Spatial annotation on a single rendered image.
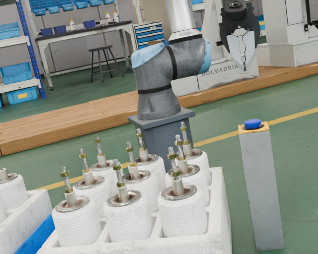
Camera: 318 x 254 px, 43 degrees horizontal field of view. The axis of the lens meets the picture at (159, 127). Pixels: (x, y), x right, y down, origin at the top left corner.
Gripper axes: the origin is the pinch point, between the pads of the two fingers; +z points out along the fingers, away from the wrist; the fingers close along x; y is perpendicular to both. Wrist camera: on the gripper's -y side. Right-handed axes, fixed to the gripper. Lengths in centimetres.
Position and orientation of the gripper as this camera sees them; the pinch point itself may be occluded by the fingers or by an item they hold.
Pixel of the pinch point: (244, 66)
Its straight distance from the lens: 96.9
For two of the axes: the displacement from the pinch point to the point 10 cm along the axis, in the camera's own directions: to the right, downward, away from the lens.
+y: 1.5, -2.7, 9.5
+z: 1.9, 9.5, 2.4
